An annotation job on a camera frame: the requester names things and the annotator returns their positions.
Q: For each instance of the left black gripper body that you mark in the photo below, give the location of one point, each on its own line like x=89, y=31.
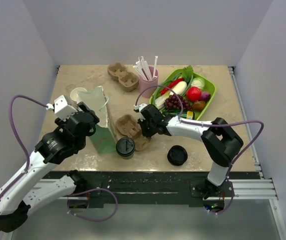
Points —
x=62, y=123

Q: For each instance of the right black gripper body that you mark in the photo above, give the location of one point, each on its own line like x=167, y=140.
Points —
x=148, y=127

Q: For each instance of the brown pulp cup carrier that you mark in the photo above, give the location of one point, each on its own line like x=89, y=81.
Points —
x=128, y=126

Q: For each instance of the printed paper takeout bag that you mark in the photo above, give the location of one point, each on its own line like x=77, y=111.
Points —
x=104, y=139

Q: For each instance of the black plastic cup lid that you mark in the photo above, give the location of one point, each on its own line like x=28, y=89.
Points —
x=125, y=145

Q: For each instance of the green paper coffee cup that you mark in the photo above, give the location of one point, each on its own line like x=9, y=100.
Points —
x=127, y=156

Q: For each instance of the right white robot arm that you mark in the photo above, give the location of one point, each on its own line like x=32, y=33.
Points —
x=220, y=140

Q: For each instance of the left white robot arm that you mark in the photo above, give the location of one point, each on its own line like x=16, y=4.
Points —
x=18, y=199

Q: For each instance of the purple grape bunch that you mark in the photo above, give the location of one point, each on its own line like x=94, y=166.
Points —
x=174, y=103

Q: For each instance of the red chili pepper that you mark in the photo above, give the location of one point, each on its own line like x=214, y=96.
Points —
x=171, y=85

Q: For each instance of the green glass bottle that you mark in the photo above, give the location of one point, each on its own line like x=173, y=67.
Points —
x=185, y=114

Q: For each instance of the stack of paper cups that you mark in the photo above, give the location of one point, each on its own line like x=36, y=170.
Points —
x=74, y=94

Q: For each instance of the pink straw holder cup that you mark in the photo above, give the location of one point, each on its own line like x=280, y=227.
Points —
x=148, y=87

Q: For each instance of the stack of black lids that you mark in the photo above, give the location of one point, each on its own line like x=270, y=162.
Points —
x=177, y=155

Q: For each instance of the white radish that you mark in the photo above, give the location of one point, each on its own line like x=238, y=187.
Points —
x=179, y=88

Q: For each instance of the green plastic tray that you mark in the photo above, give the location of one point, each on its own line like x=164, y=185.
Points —
x=209, y=87

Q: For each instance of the stack of pulp carriers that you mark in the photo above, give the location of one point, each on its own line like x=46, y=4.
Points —
x=127, y=80

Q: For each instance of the red tomato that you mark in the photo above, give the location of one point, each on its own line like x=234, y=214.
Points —
x=193, y=94

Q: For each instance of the green leafy vegetable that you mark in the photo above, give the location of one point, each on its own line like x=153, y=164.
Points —
x=187, y=73

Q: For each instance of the green cabbage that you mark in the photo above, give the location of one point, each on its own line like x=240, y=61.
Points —
x=198, y=82

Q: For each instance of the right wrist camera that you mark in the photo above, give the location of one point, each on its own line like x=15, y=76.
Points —
x=138, y=108

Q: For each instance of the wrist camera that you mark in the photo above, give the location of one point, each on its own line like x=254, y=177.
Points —
x=62, y=108
x=138, y=108

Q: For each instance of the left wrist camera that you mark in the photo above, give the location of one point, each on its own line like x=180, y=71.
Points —
x=62, y=108

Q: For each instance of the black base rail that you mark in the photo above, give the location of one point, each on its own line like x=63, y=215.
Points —
x=167, y=188

